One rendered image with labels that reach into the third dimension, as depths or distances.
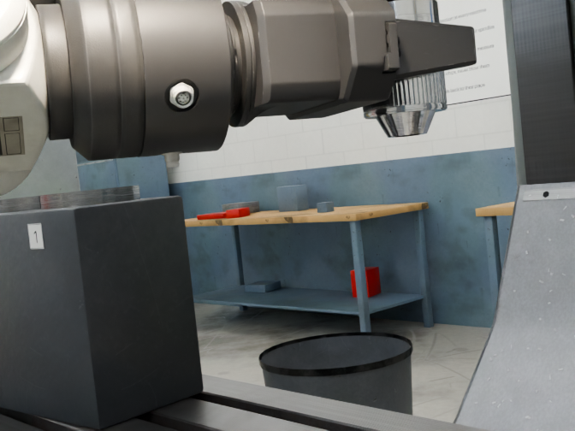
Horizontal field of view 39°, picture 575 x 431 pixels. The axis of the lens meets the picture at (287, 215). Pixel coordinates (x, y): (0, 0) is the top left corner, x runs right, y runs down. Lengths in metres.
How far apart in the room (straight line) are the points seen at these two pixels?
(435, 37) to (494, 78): 4.99
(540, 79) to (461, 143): 4.75
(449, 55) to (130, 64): 0.17
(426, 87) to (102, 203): 0.35
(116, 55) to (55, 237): 0.35
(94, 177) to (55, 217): 7.31
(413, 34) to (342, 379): 1.90
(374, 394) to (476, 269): 3.35
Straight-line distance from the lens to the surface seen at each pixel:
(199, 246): 7.83
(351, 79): 0.39
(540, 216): 0.82
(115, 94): 0.37
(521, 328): 0.79
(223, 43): 0.38
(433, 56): 0.44
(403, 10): 0.44
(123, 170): 7.68
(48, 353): 0.74
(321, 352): 2.73
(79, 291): 0.69
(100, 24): 0.38
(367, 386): 2.31
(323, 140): 6.43
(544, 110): 0.83
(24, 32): 0.37
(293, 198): 6.24
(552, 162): 0.83
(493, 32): 5.45
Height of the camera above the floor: 1.18
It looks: 3 degrees down
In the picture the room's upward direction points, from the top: 6 degrees counter-clockwise
